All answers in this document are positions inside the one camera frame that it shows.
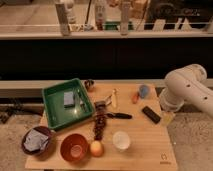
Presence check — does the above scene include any grey sponge block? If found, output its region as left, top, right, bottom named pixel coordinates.
left=64, top=91, right=75, bottom=107

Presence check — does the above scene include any orange fruit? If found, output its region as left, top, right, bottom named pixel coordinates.
left=90, top=141, right=104, bottom=157

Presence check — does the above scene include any orange bowl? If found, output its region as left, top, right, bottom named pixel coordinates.
left=60, top=133, right=89, bottom=162

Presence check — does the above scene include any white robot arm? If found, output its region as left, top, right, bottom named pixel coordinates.
left=159, top=64, right=213, bottom=118

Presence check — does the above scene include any brown grape bunch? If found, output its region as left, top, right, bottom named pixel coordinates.
left=93, top=115, right=106, bottom=141

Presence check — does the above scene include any orange carrot toy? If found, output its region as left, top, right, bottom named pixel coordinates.
left=132, top=92, right=139, bottom=104

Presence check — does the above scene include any black rectangular block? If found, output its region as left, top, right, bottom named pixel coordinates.
left=142, top=106, right=161, bottom=124

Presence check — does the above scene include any dark purple bowl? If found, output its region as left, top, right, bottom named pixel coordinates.
left=21, top=126, right=52, bottom=155

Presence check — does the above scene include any grey crumpled cloth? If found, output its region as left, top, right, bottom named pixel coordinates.
left=24, top=129, right=48, bottom=152

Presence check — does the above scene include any green plastic tray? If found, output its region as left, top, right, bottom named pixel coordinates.
left=42, top=78, right=94, bottom=131

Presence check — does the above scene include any white cup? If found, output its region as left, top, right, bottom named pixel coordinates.
left=113, top=131, right=131, bottom=150

